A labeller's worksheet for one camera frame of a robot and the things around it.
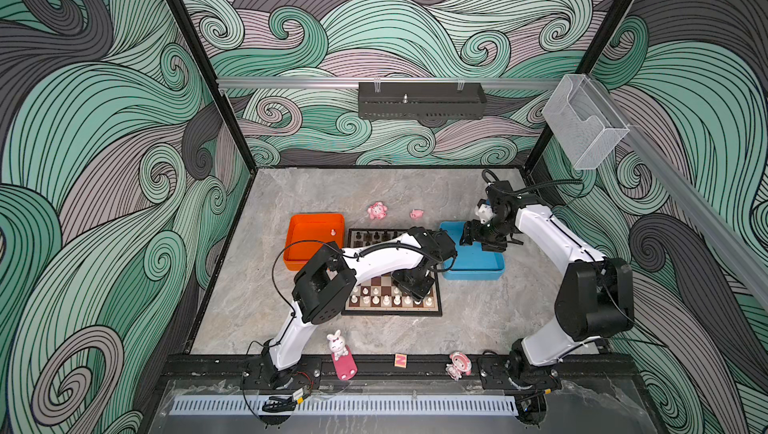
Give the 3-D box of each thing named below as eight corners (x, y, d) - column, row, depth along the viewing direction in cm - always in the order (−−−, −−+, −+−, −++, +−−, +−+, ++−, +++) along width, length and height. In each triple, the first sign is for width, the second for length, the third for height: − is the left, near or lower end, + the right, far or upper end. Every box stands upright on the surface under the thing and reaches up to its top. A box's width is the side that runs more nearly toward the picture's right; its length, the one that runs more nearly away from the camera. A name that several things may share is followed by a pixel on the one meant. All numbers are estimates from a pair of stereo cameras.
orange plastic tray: (280, 270, 94) (277, 264, 90) (292, 221, 106) (289, 214, 103) (341, 270, 94) (340, 264, 90) (346, 221, 106) (345, 214, 103)
